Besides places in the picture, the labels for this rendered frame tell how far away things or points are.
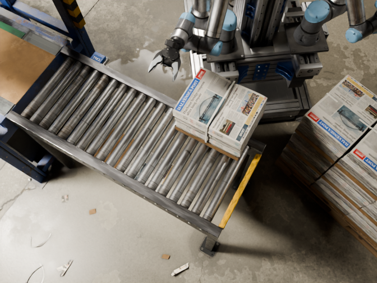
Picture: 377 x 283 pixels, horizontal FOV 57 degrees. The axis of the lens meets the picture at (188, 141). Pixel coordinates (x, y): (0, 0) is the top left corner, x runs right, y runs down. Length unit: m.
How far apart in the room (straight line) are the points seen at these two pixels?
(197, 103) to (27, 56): 1.14
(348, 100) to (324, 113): 0.16
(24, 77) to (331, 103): 1.75
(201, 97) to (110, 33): 1.80
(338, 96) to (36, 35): 1.82
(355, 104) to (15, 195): 2.39
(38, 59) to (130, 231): 1.29
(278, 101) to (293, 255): 1.10
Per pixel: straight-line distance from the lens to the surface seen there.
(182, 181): 1.77
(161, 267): 2.52
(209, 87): 1.72
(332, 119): 1.99
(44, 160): 2.75
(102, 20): 3.47
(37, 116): 2.11
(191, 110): 1.66
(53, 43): 2.35
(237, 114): 1.66
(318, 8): 2.10
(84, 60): 2.20
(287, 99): 2.71
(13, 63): 2.36
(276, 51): 2.27
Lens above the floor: 2.51
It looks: 68 degrees down
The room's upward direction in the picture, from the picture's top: 4 degrees counter-clockwise
